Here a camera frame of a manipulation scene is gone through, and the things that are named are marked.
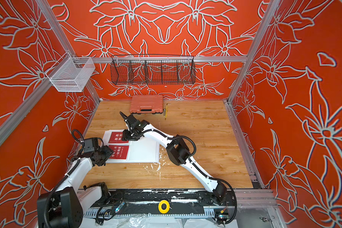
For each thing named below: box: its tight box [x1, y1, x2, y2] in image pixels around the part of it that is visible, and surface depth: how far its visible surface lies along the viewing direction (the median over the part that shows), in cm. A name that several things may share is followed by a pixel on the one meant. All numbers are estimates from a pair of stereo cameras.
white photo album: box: [101, 129, 161, 164], surface depth 92 cm
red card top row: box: [108, 131, 129, 144], surface depth 97 cm
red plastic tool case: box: [129, 94, 164, 114], surface depth 116 cm
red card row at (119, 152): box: [108, 144, 130, 160], surface depth 90 cm
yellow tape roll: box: [158, 199, 170, 214], surface depth 71 cm
